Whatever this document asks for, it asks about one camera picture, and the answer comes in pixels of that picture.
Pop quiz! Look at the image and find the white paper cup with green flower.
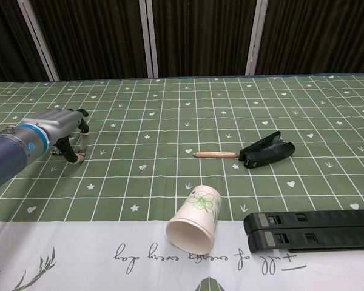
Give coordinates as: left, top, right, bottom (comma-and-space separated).
165, 185, 221, 252

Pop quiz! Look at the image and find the short wooden pencil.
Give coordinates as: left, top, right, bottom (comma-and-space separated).
193, 150, 239, 159

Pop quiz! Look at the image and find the white partition frame post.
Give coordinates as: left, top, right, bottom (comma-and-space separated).
145, 0, 160, 78
244, 0, 268, 76
17, 0, 62, 82

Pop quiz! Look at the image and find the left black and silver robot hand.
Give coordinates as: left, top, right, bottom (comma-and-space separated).
33, 108, 90, 164

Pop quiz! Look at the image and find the green grid tablecloth with deer print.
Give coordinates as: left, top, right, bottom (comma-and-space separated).
0, 72, 364, 291

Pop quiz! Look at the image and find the black stapler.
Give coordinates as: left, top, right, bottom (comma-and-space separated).
238, 130, 295, 169

